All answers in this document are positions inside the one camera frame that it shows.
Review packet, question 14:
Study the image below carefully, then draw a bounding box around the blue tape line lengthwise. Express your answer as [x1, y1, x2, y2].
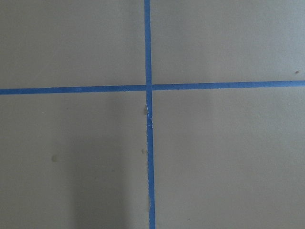
[144, 0, 156, 229]

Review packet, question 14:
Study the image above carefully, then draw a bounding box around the blue tape line crosswise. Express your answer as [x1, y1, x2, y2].
[0, 80, 305, 95]

